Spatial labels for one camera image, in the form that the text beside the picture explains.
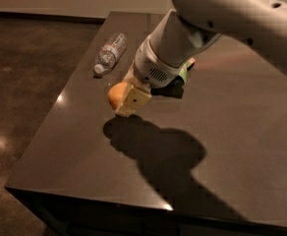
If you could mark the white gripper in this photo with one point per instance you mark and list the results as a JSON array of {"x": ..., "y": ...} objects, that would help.
[{"x": 148, "y": 68}]

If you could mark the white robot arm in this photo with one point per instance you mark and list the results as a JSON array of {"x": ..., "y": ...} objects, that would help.
[{"x": 189, "y": 29}]

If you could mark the clear plastic water bottle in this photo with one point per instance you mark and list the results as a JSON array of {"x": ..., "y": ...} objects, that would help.
[{"x": 109, "y": 54}]

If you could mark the green chip bag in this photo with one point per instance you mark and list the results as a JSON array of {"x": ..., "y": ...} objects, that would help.
[{"x": 181, "y": 78}]

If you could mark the orange fruit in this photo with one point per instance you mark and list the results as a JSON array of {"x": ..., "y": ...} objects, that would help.
[{"x": 116, "y": 93}]

